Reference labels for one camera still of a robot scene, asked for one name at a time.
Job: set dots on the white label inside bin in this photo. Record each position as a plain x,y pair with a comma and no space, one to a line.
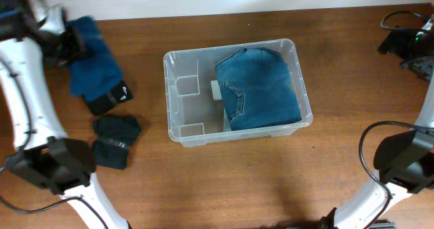
216,93

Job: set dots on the dark blue jeans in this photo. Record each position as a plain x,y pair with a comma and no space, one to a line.
256,91

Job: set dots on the black shirt with logo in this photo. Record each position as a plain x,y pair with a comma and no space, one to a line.
119,94

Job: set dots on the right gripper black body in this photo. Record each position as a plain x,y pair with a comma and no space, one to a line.
407,47

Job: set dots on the blue taped cloth bundle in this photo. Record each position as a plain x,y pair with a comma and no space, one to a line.
97,72

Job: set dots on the clear plastic storage bin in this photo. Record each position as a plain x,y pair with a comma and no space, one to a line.
194,118

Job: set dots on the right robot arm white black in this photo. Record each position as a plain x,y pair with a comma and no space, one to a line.
403,162

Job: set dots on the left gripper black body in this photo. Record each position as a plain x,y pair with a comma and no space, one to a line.
61,49

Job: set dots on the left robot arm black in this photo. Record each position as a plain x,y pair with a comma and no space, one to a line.
34,35

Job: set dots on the dark green taped cloth bundle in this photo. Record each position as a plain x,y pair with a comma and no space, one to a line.
115,136

